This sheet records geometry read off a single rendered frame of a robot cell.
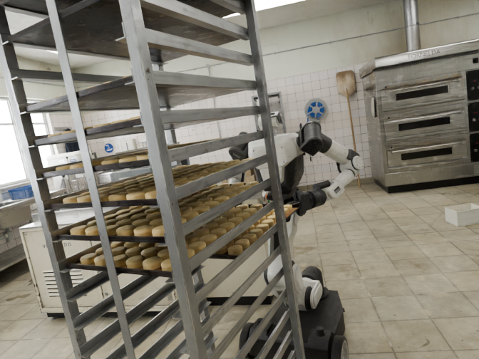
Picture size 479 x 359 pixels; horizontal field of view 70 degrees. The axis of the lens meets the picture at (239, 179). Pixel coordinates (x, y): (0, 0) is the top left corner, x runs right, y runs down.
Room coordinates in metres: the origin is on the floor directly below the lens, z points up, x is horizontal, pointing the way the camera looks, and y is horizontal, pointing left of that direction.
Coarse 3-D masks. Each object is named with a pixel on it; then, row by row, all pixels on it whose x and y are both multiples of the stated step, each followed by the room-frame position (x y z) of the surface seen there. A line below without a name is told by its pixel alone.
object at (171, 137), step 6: (156, 66) 1.48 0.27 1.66; (162, 66) 1.50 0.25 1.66; (168, 108) 1.49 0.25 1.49; (168, 132) 1.48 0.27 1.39; (174, 132) 1.49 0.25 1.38; (168, 138) 1.49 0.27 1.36; (174, 138) 1.49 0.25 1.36; (168, 144) 1.49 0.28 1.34; (174, 162) 1.48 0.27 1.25; (180, 162) 1.50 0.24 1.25; (198, 276) 1.48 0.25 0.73; (204, 312) 1.48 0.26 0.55; (210, 348) 1.48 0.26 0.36
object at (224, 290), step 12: (264, 252) 2.40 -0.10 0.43; (204, 264) 2.53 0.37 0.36; (216, 264) 2.51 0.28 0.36; (252, 264) 2.43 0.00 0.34; (192, 276) 2.56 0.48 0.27; (204, 276) 2.54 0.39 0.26; (228, 276) 2.48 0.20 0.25; (240, 276) 2.46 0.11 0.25; (216, 288) 2.52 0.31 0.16; (228, 288) 2.49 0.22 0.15; (252, 288) 2.44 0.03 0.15; (216, 300) 2.55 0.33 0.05; (240, 300) 2.50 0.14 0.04; (252, 300) 2.47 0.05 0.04; (264, 300) 2.45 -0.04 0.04
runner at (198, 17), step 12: (144, 0) 0.81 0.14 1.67; (156, 0) 0.85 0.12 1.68; (168, 0) 0.89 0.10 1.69; (168, 12) 0.90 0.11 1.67; (180, 12) 0.92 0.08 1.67; (192, 12) 0.97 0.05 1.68; (204, 12) 1.03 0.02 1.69; (204, 24) 1.04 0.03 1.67; (216, 24) 1.08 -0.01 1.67; (228, 24) 1.15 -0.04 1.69; (240, 36) 1.24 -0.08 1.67
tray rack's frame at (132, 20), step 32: (128, 0) 0.73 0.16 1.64; (0, 32) 0.95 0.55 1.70; (128, 32) 0.73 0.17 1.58; (64, 64) 0.85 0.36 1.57; (32, 128) 0.96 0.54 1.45; (160, 128) 0.74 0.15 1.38; (32, 160) 0.95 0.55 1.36; (160, 160) 0.72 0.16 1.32; (96, 192) 0.84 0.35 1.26; (160, 192) 0.73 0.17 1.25; (64, 256) 0.96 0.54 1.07; (64, 288) 0.94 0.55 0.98; (192, 288) 0.74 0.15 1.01; (192, 320) 0.73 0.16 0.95; (128, 352) 0.85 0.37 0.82; (192, 352) 0.73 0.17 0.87
